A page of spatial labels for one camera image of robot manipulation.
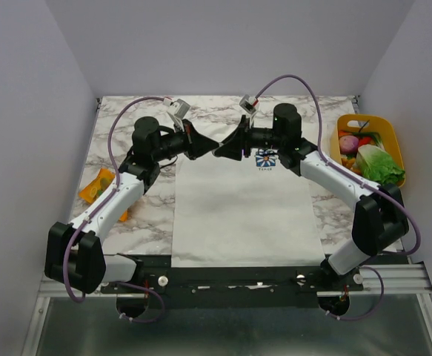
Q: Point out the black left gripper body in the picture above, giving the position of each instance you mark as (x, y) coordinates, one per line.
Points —
(172, 145)

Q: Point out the yellow plastic basket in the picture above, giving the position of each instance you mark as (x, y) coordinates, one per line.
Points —
(360, 125)

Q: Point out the white t-shirt with flower print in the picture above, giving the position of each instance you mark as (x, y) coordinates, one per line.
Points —
(237, 214)

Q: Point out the black mounting base plate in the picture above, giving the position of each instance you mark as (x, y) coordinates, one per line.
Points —
(238, 287)

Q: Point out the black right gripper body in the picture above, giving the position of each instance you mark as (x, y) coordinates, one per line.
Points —
(244, 137)

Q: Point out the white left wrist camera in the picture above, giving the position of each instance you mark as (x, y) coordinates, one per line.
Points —
(176, 110)

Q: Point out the green toy cabbage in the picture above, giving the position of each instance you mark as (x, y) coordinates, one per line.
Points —
(378, 166)

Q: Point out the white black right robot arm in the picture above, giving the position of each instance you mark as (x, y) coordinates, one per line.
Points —
(379, 213)

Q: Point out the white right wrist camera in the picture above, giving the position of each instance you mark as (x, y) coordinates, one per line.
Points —
(250, 104)

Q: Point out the orange snack bag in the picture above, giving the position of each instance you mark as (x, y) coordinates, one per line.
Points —
(91, 192)

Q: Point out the aluminium rail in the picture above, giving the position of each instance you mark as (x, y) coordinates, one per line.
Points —
(397, 279)

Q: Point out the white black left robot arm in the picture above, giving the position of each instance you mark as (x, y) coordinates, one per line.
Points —
(74, 250)

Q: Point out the red toy tomato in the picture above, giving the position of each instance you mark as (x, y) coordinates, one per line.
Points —
(366, 140)

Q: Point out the purple toy onion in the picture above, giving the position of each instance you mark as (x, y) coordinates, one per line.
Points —
(348, 144)

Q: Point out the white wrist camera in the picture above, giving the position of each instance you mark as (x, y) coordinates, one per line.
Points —
(176, 110)
(250, 104)

